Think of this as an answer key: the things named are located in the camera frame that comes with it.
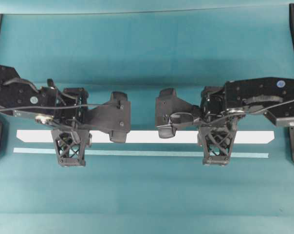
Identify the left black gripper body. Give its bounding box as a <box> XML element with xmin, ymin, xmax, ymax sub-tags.
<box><xmin>83</xmin><ymin>100</ymin><xmax>131</xmax><ymax>134</ymax></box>

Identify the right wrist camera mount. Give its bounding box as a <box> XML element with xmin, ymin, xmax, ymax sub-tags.
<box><xmin>197</xmin><ymin>121</ymin><xmax>238</xmax><ymax>166</ymax></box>

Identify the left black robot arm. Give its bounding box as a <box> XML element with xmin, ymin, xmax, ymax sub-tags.
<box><xmin>0</xmin><ymin>65</ymin><xmax>131</xmax><ymax>143</ymax></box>

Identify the light blue tape strip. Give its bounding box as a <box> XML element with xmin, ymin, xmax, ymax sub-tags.
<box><xmin>13</xmin><ymin>147</ymin><xmax>269</xmax><ymax>158</ymax></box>

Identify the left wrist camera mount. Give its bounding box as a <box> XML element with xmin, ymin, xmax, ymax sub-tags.
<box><xmin>51</xmin><ymin>129</ymin><xmax>92</xmax><ymax>167</ymax></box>

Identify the long white wooden board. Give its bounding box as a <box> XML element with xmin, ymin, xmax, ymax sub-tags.
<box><xmin>16</xmin><ymin>130</ymin><xmax>275</xmax><ymax>144</ymax></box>

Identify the teal table cloth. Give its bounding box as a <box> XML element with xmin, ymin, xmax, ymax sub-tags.
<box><xmin>0</xmin><ymin>4</ymin><xmax>294</xmax><ymax>234</ymax></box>

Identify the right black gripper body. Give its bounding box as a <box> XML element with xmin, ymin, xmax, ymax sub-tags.
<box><xmin>155</xmin><ymin>96</ymin><xmax>201</xmax><ymax>127</ymax></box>

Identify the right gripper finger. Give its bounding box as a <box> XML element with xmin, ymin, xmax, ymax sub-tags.
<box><xmin>158</xmin><ymin>125</ymin><xmax>177</xmax><ymax>138</ymax></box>
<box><xmin>159</xmin><ymin>88</ymin><xmax>177</xmax><ymax>98</ymax></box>

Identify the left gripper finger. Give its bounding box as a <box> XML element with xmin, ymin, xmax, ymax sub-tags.
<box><xmin>110</xmin><ymin>91</ymin><xmax>128</xmax><ymax>101</ymax></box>
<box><xmin>109</xmin><ymin>131</ymin><xmax>127</xmax><ymax>143</ymax></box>

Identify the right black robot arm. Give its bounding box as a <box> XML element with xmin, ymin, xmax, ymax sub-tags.
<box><xmin>155</xmin><ymin>77</ymin><xmax>294</xmax><ymax>138</ymax></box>

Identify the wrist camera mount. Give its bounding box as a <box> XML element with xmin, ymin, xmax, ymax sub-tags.
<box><xmin>51</xmin><ymin>129</ymin><xmax>92</xmax><ymax>167</ymax></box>
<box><xmin>197</xmin><ymin>121</ymin><xmax>238</xmax><ymax>166</ymax></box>

